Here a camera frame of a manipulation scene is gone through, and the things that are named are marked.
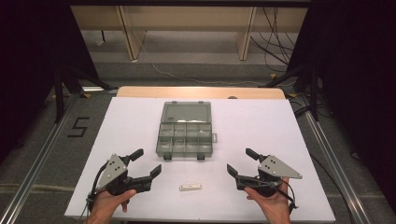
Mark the bundle of black cables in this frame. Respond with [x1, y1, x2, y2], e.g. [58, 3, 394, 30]
[249, 7, 297, 73]

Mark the aluminium floor rail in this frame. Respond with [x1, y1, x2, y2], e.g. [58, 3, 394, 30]
[0, 94, 80, 224]
[300, 95, 372, 224]

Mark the left hand-held gripper cable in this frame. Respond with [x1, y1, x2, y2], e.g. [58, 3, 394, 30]
[78, 161, 110, 224]

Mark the white table sheet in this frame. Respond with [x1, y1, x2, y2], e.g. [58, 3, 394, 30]
[64, 96, 336, 224]

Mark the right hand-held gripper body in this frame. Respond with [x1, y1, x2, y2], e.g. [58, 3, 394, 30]
[234, 154, 304, 198]

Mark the white floor cable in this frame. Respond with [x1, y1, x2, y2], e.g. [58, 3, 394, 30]
[132, 29, 297, 88]

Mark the light wooden desk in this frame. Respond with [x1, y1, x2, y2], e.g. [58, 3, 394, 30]
[69, 5, 309, 62]

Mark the dark curtain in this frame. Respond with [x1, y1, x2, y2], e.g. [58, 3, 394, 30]
[286, 0, 396, 203]
[0, 0, 101, 162]

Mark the black floor cable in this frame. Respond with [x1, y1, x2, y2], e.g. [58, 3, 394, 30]
[309, 152, 356, 224]

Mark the wooden table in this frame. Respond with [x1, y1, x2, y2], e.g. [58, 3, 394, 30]
[116, 86, 287, 101]

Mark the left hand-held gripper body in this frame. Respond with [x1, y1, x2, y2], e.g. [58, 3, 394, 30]
[94, 153, 155, 197]

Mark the right hand-held gripper cable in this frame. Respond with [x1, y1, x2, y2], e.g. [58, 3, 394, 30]
[267, 178, 299, 216]

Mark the black metal stand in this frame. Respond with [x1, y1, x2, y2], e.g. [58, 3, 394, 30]
[53, 65, 120, 124]
[262, 63, 321, 122]

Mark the person's right hand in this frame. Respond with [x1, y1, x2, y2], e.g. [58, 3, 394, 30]
[244, 176, 292, 218]

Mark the small white clip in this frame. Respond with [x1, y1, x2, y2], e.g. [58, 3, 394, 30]
[178, 183, 204, 192]

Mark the person's left hand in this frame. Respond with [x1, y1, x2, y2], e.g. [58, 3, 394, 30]
[87, 189, 138, 220]

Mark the hand-held gripper cable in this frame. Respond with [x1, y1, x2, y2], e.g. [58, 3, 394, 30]
[267, 178, 299, 216]
[78, 161, 110, 224]

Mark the grey transparent compartment box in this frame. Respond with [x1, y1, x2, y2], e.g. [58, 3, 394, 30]
[155, 101, 219, 161]

